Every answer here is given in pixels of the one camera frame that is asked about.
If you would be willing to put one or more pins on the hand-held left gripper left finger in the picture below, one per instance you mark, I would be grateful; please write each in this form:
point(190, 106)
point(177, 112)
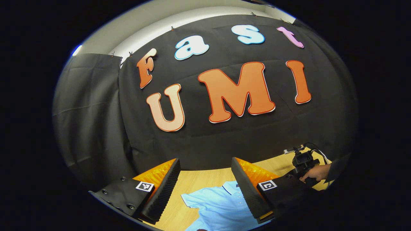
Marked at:
point(163, 192)

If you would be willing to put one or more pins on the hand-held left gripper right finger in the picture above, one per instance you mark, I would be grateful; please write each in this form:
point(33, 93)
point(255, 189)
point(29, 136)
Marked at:
point(247, 192)

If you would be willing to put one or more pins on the light blue T-shirt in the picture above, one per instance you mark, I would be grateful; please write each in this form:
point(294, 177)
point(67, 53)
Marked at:
point(218, 205)

